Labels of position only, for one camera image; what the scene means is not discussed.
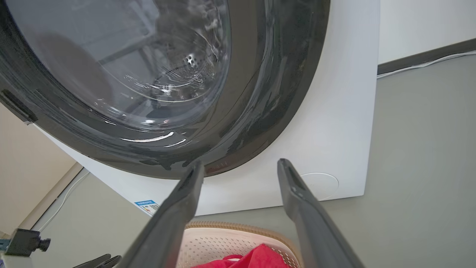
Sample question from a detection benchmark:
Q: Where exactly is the dark grey baseboard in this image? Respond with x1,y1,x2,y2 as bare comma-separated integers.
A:
377,38,476,75

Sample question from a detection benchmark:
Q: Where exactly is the white front-load washing machine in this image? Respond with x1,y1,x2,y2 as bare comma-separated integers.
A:
34,0,381,217

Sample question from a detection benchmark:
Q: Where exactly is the pink perforated laundry basket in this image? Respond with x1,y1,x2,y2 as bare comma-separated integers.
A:
176,221,305,268

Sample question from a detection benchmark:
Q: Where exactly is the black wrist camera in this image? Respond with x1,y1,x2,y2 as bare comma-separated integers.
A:
5,228,51,257

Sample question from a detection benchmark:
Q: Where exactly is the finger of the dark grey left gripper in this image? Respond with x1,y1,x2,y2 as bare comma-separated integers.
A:
97,255,122,268
73,254,112,268

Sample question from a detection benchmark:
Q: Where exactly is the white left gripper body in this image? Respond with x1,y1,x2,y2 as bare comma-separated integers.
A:
0,253,35,268

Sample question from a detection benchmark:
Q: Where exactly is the dark round washing machine door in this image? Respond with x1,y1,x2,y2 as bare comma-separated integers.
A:
0,0,331,180

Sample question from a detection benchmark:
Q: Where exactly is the white cable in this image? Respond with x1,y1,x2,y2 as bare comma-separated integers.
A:
377,50,476,79
36,170,91,233

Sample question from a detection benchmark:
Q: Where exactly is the blue energy label sticker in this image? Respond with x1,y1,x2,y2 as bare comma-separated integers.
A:
134,200,161,217

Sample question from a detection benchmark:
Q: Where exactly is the red garment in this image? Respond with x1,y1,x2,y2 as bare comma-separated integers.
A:
191,243,290,268

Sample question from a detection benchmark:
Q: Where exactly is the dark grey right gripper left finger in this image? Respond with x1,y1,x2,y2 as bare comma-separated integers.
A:
118,160,205,268

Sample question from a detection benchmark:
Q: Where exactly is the black door handle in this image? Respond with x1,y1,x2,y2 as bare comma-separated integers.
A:
0,89,39,125

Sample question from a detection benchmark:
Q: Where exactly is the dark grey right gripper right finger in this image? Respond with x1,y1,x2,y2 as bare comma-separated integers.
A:
277,158,366,268

